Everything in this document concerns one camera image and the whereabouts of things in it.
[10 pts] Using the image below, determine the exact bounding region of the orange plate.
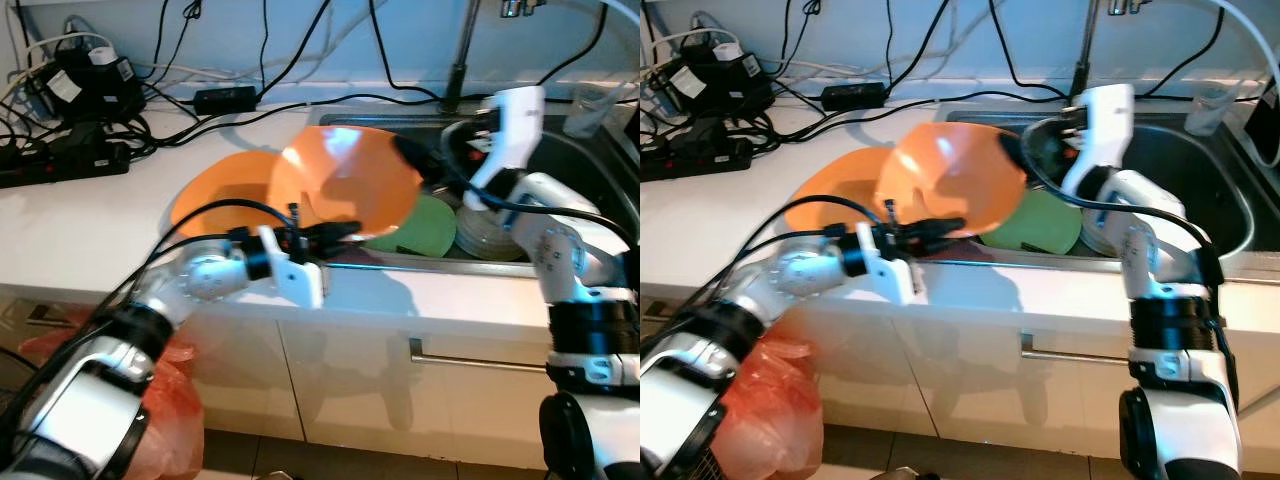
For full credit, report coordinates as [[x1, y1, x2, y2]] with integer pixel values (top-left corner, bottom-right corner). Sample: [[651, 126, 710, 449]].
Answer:
[[170, 150, 286, 239], [783, 148, 906, 233]]

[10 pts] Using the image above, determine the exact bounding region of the clear plastic cup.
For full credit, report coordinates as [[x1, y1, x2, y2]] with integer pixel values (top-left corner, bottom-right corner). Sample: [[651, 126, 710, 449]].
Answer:
[[1185, 85, 1236, 136], [562, 85, 613, 139]]

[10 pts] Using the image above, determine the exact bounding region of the black charger block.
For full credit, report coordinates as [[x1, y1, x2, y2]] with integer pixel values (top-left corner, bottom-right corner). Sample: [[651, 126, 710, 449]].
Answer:
[[25, 45, 141, 126], [650, 35, 776, 121]]

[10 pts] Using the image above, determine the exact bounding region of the red plastic bag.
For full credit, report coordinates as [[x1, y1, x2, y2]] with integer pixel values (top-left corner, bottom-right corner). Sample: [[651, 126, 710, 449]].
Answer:
[[20, 330, 206, 480], [720, 335, 826, 480]]

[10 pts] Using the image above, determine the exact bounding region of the metal faucet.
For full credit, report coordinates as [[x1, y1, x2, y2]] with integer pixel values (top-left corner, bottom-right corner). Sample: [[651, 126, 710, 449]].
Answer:
[[1070, 0, 1161, 101], [440, 0, 546, 113]]

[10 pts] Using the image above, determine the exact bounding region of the orange bowl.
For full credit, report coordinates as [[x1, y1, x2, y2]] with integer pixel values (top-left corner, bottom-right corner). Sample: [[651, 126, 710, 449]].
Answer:
[[268, 125, 426, 241], [888, 122, 1031, 239]]

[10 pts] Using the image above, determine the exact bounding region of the white cable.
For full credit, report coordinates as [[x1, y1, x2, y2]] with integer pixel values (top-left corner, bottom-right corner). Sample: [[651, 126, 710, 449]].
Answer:
[[5, 30, 116, 101]]

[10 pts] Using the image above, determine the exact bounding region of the white kitchen cabinet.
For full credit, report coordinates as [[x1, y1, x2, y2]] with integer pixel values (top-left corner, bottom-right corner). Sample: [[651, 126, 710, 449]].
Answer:
[[820, 300, 1280, 471], [200, 300, 561, 451]]

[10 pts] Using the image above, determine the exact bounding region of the black power strip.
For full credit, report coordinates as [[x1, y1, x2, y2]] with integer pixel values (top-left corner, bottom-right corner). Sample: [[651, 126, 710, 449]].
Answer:
[[0, 135, 131, 189], [640, 130, 753, 181]]

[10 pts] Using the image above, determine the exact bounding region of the green plate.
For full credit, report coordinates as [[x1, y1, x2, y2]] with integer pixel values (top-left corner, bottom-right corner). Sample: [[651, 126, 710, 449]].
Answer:
[[362, 193, 458, 256], [978, 188, 1083, 254]]

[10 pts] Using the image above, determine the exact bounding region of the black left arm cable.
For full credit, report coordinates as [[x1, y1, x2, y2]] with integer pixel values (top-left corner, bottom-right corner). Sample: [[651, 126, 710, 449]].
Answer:
[[0, 198, 306, 431], [640, 193, 901, 361]]

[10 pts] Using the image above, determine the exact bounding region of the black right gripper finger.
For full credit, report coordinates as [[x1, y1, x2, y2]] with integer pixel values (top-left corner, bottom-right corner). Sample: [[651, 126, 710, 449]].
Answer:
[[395, 135, 442, 187], [1002, 132, 1050, 186]]

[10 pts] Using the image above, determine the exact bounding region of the stainless steel sink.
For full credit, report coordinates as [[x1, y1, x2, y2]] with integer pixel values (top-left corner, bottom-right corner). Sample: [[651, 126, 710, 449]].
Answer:
[[945, 108, 1280, 281], [315, 108, 641, 276]]

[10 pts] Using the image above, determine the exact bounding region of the black power adapter brick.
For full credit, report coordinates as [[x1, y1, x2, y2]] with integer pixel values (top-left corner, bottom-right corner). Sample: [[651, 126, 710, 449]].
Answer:
[[193, 85, 259, 114], [822, 82, 889, 111]]

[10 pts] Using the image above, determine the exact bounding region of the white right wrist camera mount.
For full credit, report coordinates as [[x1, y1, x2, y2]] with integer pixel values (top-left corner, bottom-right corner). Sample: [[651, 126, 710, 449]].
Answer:
[[468, 85, 548, 196], [1060, 83, 1137, 197]]

